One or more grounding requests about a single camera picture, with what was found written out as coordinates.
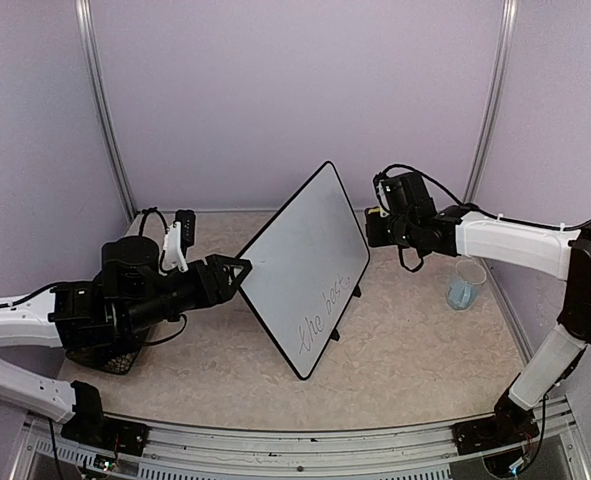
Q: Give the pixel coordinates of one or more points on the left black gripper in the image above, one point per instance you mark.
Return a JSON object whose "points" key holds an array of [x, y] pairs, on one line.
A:
{"points": [[218, 290]]}

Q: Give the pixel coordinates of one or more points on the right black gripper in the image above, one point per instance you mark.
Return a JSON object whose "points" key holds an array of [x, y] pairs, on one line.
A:
{"points": [[375, 237]]}

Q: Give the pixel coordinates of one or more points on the white whiteboard black frame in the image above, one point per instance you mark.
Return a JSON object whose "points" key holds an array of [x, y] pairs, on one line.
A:
{"points": [[307, 263]]}

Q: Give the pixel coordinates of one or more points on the yellow black whiteboard eraser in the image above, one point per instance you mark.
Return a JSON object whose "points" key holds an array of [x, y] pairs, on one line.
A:
{"points": [[373, 211]]}

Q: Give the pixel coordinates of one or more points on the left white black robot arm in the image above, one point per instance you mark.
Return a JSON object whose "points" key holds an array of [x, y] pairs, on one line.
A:
{"points": [[109, 316]]}

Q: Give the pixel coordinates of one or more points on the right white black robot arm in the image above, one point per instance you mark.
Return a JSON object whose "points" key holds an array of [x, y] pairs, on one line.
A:
{"points": [[406, 218]]}

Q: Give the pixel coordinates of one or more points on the light blue ceramic mug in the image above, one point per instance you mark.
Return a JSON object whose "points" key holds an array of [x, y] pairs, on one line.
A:
{"points": [[467, 279]]}

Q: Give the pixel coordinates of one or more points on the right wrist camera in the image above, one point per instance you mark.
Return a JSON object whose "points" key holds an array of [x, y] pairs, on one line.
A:
{"points": [[378, 185]]}

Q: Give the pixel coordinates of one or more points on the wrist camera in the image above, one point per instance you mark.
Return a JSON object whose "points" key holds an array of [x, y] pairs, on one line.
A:
{"points": [[378, 185], [178, 239]]}

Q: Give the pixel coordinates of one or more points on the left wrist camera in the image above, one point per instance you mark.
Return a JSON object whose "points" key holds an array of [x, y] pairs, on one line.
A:
{"points": [[178, 239]]}

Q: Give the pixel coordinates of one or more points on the whiteboard wire stand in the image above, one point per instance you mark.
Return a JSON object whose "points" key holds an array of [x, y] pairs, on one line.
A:
{"points": [[347, 312]]}

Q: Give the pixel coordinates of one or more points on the right aluminium corner post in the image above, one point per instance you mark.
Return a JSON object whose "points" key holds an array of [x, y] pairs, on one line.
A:
{"points": [[494, 98]]}

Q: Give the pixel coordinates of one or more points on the aluminium corner post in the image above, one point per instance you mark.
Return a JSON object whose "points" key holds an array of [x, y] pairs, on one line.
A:
{"points": [[91, 51], [494, 98]]}

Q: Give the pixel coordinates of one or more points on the aluminium front rail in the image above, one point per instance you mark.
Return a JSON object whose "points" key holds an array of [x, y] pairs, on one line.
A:
{"points": [[175, 451]]}

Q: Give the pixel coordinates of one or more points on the left aluminium corner post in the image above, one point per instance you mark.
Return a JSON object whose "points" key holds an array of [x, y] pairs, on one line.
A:
{"points": [[91, 51]]}

